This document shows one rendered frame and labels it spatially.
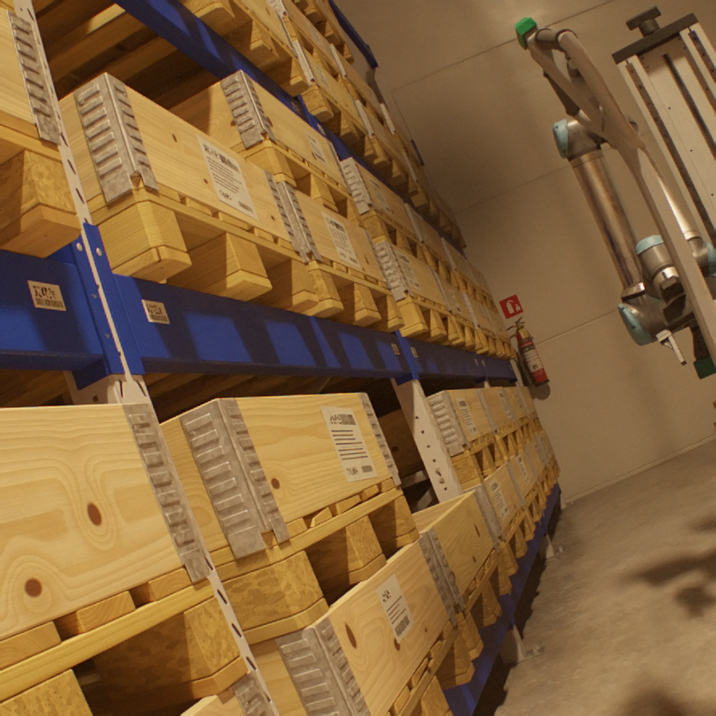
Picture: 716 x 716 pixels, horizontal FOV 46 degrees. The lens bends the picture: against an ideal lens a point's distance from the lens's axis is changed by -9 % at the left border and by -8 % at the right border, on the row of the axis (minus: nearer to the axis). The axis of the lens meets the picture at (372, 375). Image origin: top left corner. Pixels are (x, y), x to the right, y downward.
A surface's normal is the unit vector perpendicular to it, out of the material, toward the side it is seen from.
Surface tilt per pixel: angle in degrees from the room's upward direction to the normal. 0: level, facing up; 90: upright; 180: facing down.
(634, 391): 90
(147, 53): 180
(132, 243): 90
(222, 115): 90
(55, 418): 90
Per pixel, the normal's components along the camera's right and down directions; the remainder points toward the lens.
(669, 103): -0.52, 0.12
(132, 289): 0.90, -0.38
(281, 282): -0.23, -0.01
